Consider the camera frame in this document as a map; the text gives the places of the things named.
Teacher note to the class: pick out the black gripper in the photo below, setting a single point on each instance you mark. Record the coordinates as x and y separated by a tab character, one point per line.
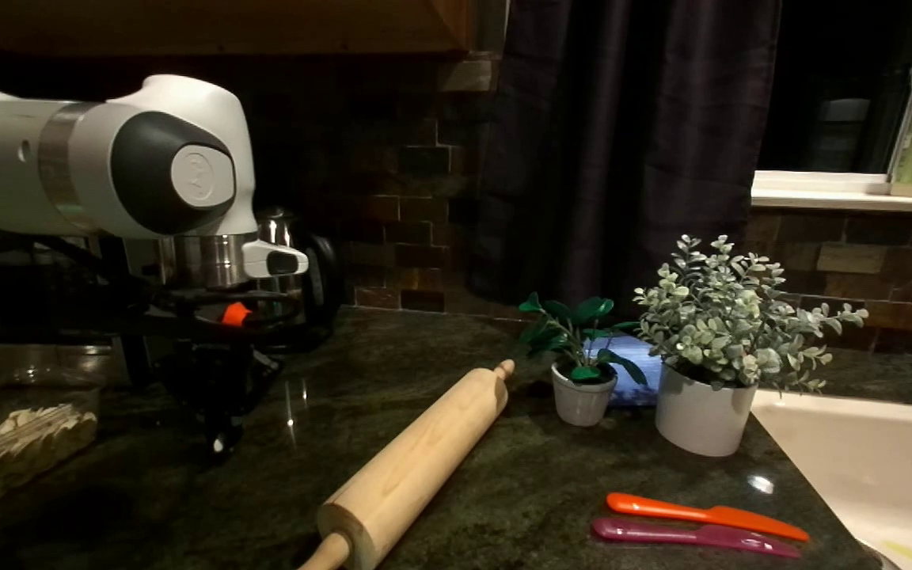
231	351

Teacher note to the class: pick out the wooden rolling pin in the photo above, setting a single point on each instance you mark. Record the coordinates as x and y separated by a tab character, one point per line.
373	511

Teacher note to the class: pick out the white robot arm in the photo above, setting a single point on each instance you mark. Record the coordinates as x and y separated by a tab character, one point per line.
153	193

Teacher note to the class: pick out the stainless steel electric kettle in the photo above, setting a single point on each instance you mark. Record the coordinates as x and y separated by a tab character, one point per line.
302	286

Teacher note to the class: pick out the stainless steel microwave oven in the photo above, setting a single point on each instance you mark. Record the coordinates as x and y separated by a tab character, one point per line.
73	291

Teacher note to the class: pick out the pale food pieces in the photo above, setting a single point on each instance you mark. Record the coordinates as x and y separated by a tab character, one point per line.
39	439

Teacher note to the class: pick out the small green potted plant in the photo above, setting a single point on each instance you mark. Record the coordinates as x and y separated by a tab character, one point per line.
558	330

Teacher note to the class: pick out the purple plastic knife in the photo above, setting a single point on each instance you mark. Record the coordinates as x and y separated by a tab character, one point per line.
700	537

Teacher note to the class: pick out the dark curtain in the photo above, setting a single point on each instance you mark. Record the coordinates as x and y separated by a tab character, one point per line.
620	129

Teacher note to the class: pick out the orange plastic knife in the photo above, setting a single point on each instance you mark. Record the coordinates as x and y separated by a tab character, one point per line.
639	505

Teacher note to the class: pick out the large pale potted plant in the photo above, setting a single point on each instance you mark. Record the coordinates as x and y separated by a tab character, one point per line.
725	323

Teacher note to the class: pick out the white window sill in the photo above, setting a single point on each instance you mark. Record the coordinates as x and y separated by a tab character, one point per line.
826	192

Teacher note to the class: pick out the white sink basin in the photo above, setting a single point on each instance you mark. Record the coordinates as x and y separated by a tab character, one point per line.
859	460

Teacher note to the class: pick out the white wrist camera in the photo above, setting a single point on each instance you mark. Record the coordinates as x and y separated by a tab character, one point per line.
267	262

